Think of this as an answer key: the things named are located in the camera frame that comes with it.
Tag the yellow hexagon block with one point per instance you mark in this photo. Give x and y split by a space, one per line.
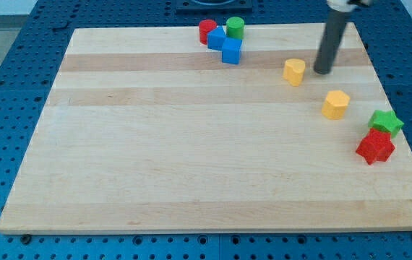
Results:
335 104

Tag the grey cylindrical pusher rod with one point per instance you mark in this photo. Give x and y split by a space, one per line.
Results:
331 39

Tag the blue cube block rear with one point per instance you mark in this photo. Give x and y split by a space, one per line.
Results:
216 38

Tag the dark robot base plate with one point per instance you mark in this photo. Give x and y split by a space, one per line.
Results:
186 6

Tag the blue cube block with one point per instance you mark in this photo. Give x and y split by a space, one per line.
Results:
216 38
231 51

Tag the green star block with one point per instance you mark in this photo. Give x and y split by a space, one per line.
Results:
386 121

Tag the yellow heart block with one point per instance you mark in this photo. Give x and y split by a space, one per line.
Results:
293 71

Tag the red cylinder block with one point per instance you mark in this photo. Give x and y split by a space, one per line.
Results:
204 27

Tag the red star block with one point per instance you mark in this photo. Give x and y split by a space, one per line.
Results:
376 146

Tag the wooden board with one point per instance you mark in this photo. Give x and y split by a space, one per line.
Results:
146 130

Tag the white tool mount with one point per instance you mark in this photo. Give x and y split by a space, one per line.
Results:
348 5

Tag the green cylinder block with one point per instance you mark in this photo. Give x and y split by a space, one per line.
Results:
235 27

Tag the blue cube block front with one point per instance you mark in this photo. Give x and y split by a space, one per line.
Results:
231 51

